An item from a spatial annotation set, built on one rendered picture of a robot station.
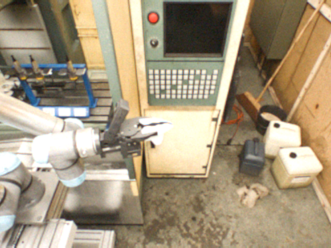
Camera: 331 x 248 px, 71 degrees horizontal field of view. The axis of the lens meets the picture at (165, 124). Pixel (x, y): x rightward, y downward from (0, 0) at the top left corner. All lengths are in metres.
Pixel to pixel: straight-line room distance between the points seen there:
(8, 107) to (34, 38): 1.62
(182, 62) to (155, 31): 0.23
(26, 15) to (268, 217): 2.60
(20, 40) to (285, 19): 2.63
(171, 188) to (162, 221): 0.32
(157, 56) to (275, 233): 1.76
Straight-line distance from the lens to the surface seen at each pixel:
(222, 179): 2.44
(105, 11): 0.81
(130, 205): 1.78
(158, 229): 2.17
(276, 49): 3.21
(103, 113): 1.73
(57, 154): 0.64
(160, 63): 1.34
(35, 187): 1.06
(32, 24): 2.26
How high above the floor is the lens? 2.04
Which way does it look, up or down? 46 degrees down
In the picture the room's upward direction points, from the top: straight up
